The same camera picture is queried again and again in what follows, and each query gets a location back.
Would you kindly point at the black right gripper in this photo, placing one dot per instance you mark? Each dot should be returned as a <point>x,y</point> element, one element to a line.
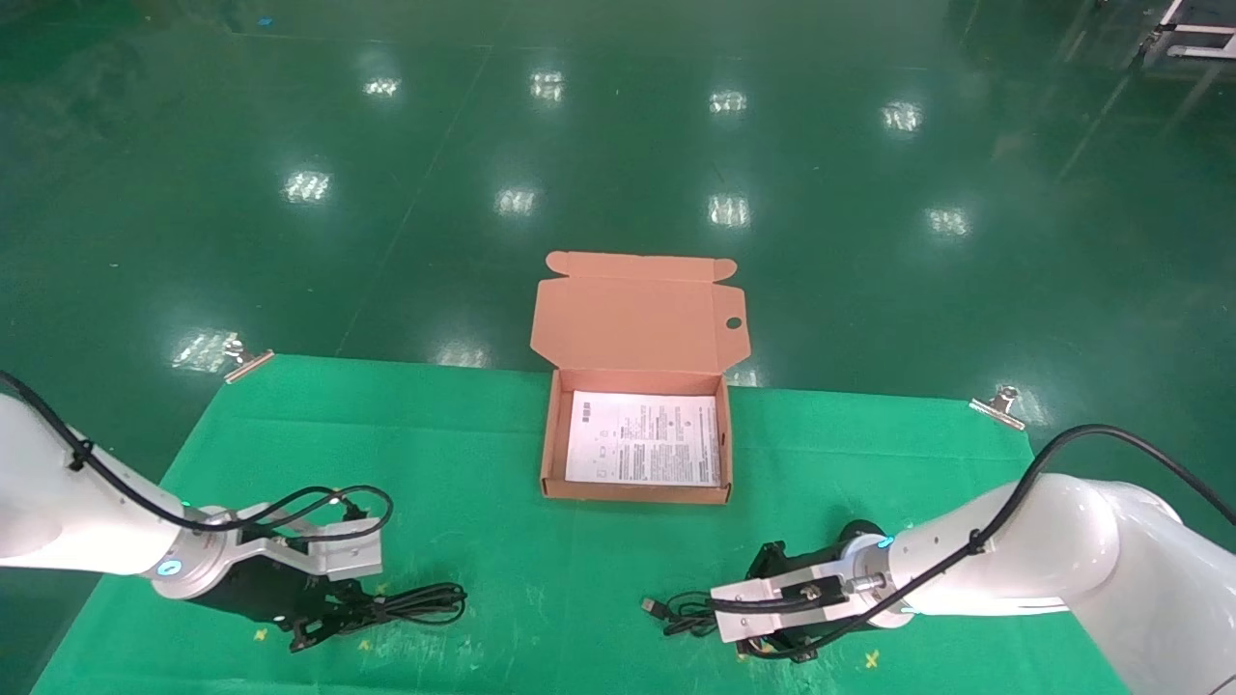
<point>787,562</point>

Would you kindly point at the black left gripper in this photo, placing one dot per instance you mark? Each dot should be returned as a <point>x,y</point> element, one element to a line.
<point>256,591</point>

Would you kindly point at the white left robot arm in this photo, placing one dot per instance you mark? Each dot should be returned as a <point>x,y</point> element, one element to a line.
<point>68,502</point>

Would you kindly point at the orange cardboard box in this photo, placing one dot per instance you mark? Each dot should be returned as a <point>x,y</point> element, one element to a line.
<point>637,319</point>

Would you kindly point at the green table mat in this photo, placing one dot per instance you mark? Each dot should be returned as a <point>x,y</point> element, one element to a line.
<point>541,560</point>

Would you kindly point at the white printed instruction sheet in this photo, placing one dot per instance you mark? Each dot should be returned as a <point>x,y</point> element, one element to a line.
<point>645,439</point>

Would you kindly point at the metal binder clip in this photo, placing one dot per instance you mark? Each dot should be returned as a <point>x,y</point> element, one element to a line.
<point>246,361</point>
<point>999,407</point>

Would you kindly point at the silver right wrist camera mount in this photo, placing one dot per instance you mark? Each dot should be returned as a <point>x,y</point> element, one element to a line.
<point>772,606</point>

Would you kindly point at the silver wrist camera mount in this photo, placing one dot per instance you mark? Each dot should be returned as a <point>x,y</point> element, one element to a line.
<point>772,606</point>
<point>338,555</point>

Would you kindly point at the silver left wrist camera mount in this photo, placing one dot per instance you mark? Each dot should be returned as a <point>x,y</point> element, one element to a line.
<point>338,555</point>

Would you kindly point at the white metal frame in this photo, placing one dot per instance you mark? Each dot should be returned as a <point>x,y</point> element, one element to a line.
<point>1193,39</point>

